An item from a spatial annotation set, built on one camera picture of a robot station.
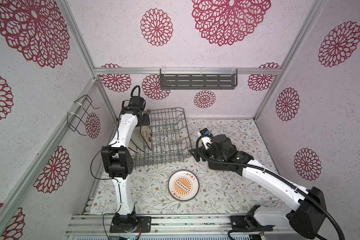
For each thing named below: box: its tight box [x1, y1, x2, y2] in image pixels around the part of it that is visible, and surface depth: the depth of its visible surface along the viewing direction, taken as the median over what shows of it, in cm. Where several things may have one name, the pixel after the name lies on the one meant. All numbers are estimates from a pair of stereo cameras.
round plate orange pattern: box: [168, 169, 200, 202], surface depth 85 cm
